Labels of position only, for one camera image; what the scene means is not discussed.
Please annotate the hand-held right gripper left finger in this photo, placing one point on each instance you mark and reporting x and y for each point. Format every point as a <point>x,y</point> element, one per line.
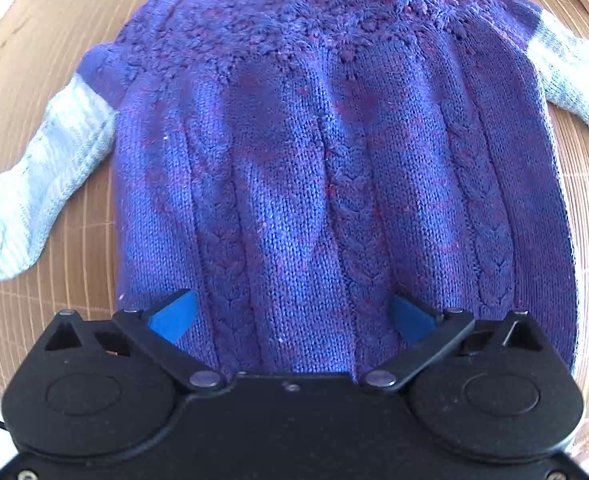
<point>174,316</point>

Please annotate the purple knit sweater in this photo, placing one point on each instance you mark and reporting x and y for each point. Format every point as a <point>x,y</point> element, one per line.
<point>324,160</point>

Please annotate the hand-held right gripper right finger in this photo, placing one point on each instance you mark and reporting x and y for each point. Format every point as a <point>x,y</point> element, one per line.
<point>408,318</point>

